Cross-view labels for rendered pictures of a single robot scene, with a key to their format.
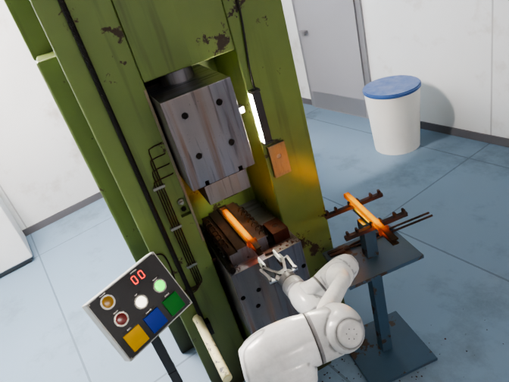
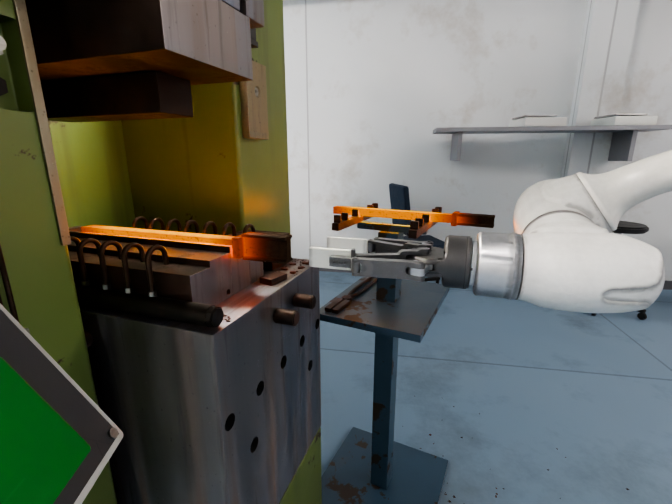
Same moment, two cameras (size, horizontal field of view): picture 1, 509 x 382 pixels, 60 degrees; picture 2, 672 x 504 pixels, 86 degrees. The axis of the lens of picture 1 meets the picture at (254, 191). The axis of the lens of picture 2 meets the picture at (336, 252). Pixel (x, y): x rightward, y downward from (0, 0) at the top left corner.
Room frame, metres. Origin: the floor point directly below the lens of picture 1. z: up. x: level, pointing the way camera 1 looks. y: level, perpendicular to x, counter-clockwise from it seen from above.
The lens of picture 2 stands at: (1.22, 0.47, 1.14)
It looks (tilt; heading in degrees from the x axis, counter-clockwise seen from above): 15 degrees down; 306
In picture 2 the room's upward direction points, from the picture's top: straight up
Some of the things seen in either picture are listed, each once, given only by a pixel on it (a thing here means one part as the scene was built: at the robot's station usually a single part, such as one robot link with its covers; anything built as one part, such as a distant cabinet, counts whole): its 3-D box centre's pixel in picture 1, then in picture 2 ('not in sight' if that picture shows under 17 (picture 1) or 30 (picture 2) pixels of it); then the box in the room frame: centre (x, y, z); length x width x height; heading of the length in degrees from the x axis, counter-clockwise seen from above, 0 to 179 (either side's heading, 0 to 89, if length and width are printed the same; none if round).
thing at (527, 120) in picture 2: not in sight; (536, 122); (1.71, -2.85, 1.40); 0.33 x 0.32 x 0.08; 26
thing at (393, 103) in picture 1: (394, 116); not in sight; (4.03, -1.57, 0.33); 0.56 x 0.54 x 0.66; 26
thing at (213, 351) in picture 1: (210, 345); not in sight; (1.52, 0.41, 0.62); 0.44 x 0.05 x 0.05; 17
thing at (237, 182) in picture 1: (212, 171); (105, 45); (1.91, 0.17, 1.32); 0.42 x 0.20 x 0.10; 17
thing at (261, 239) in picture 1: (232, 230); (136, 259); (1.91, 0.17, 0.96); 0.42 x 0.20 x 0.09; 17
